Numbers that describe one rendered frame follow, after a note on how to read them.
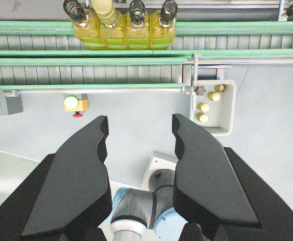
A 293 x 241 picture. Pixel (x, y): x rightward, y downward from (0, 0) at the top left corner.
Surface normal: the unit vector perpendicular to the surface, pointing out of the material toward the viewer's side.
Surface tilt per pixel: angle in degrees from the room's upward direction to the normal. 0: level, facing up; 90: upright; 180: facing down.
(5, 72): 0
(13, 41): 0
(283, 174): 0
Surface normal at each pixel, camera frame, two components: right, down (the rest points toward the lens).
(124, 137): 0.04, 0.19
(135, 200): 0.22, -0.80
